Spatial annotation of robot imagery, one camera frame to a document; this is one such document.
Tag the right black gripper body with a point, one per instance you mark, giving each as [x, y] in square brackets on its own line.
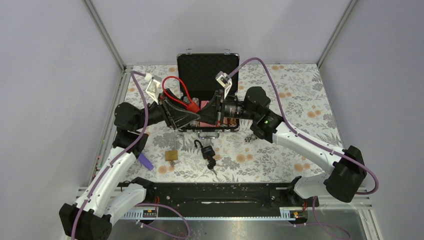
[230, 108]

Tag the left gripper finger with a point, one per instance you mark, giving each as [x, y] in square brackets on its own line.
[180, 119]
[181, 103]

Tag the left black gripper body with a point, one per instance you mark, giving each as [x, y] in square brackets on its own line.
[162, 101]

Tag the red cable lock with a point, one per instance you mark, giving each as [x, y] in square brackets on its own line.
[194, 107]

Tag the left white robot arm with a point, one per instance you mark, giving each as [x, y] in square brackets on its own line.
[93, 215]

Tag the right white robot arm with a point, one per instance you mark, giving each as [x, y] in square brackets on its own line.
[343, 172]

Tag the black poker chip case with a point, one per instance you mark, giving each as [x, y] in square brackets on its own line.
[198, 71]

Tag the black padlock with keys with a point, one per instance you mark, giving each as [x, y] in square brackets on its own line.
[208, 154]

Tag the brass padlock long shackle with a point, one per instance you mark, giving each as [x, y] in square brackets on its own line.
[171, 156]

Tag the floral tablecloth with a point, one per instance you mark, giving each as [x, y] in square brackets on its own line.
[300, 90]

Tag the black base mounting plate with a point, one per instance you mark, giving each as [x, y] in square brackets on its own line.
[215, 200]

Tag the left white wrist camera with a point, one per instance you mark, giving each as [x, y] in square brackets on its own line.
[153, 87]

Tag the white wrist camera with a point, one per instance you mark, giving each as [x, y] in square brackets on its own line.
[153, 87]
[225, 81]

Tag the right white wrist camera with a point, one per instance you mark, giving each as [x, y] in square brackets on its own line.
[225, 81]

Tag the small brass padlock astronaut keychain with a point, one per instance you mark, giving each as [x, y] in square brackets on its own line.
[250, 138]

